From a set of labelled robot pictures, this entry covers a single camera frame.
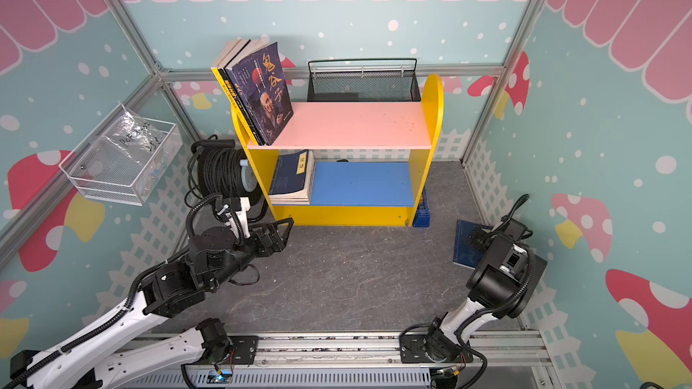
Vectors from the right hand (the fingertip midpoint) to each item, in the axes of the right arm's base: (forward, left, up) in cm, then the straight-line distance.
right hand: (483, 239), depth 95 cm
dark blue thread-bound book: (+6, +67, +15) cm, 69 cm away
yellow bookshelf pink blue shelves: (+44, +39, -2) cm, 59 cm away
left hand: (-12, +63, +29) cm, 70 cm away
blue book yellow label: (+14, +66, +20) cm, 71 cm away
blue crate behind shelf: (+7, +21, +6) cm, 23 cm away
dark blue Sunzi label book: (+7, +70, +17) cm, 73 cm away
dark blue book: (-6, +8, 0) cm, 10 cm away
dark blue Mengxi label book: (+7, +63, +19) cm, 66 cm away
